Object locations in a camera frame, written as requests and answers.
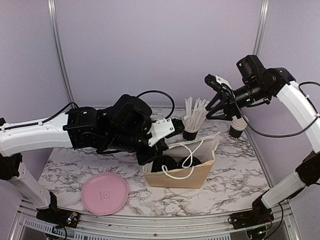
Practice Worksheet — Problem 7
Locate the bundle of white straws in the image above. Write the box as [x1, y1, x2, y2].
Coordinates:
[183, 95, 210, 133]

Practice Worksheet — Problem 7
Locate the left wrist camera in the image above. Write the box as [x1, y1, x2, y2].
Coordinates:
[147, 118, 185, 147]

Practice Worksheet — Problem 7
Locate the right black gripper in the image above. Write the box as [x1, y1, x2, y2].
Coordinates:
[205, 79, 270, 121]

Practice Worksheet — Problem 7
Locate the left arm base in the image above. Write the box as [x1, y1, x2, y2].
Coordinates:
[36, 191, 79, 228]

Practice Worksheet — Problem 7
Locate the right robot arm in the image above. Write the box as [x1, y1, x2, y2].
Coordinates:
[204, 55, 320, 224]

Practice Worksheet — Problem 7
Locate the left aluminium frame post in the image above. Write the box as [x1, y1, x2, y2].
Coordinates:
[47, 0, 74, 102]

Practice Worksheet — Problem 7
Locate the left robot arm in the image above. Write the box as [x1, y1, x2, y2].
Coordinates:
[0, 94, 175, 223]

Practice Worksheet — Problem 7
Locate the stack of paper cups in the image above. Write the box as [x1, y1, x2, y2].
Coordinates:
[228, 116, 249, 141]

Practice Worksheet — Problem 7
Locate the black coffee cup lid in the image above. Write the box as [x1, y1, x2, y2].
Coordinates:
[177, 157, 201, 169]

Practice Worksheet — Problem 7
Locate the black cup holding straws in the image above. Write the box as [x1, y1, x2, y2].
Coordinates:
[182, 127, 199, 141]

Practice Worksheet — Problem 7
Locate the aluminium frame post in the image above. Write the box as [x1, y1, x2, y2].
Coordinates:
[252, 0, 271, 56]
[47, 0, 74, 102]

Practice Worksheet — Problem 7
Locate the right aluminium frame post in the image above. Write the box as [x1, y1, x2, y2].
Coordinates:
[252, 0, 271, 56]

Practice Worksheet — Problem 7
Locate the brown paper bag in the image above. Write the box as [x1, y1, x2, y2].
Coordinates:
[142, 132, 220, 189]

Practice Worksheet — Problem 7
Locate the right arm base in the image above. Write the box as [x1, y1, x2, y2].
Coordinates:
[227, 194, 275, 230]

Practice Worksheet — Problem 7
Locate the pink plate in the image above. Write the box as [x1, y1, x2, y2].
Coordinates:
[81, 172, 129, 216]

